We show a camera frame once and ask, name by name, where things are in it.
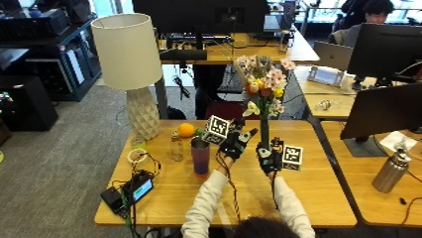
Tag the person's left hand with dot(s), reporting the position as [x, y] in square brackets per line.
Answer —
[233, 142]

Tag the person's right hand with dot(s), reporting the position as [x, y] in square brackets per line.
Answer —
[268, 156]

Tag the bouquet of artificial flowers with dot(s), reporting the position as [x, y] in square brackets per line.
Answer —
[264, 92]

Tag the white marker cube on left glove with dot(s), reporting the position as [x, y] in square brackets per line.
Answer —
[216, 129]

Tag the white marker cube on glove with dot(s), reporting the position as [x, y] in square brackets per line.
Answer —
[216, 129]
[292, 157]

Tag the white marker cube on right glove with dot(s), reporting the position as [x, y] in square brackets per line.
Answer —
[292, 157]

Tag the orange fruit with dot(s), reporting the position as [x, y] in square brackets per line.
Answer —
[186, 130]

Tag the purple metal tumbler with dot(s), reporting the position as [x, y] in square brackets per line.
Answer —
[200, 154]

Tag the clear glass bottle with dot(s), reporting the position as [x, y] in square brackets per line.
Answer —
[176, 146]

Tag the the person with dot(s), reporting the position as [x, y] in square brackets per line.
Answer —
[250, 211]

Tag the roll of white tape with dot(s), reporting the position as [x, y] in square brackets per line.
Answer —
[137, 155]

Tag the black computer monitor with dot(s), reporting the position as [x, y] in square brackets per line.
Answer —
[201, 16]
[386, 53]
[381, 110]

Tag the silver metal water bottle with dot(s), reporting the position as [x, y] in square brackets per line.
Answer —
[391, 170]

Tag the white paper sheet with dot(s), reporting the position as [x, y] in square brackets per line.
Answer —
[397, 140]

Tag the white table lamp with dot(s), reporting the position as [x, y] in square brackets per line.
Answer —
[131, 69]

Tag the black device with screen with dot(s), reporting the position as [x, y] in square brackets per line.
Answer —
[137, 189]

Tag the silver laptop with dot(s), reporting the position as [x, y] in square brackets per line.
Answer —
[333, 55]

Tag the black power adapter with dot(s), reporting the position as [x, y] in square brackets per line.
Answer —
[112, 199]

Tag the black box cabinet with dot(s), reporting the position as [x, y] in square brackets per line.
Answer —
[27, 103]

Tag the black shelf unit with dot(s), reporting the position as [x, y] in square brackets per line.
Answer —
[48, 49]

